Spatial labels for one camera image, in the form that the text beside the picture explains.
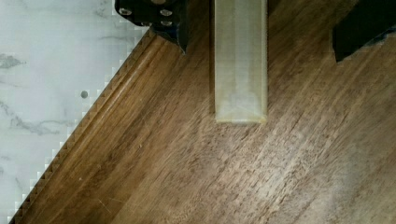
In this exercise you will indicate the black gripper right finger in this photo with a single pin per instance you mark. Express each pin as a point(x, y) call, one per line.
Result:
point(367, 23)

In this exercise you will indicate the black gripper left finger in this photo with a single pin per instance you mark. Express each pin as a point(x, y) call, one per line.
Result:
point(166, 18)

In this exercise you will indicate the pale butter stick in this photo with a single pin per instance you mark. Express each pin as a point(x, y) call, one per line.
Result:
point(240, 50)

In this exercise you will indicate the dark wooden cutting board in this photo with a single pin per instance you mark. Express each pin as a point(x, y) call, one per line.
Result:
point(150, 151)

